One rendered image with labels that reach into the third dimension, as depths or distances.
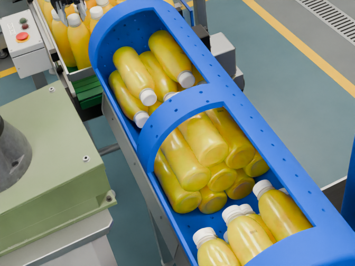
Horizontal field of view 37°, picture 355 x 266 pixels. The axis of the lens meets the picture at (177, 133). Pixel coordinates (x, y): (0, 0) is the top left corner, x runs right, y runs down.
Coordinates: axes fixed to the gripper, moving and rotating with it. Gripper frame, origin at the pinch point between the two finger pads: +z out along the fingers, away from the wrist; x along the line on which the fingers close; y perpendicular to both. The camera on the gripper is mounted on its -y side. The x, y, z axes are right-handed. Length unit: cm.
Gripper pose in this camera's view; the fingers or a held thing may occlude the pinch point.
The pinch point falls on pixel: (73, 19)
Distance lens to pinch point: 167.0
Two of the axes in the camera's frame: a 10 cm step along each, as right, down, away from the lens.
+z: 1.2, 6.9, 7.1
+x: 9.2, -3.5, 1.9
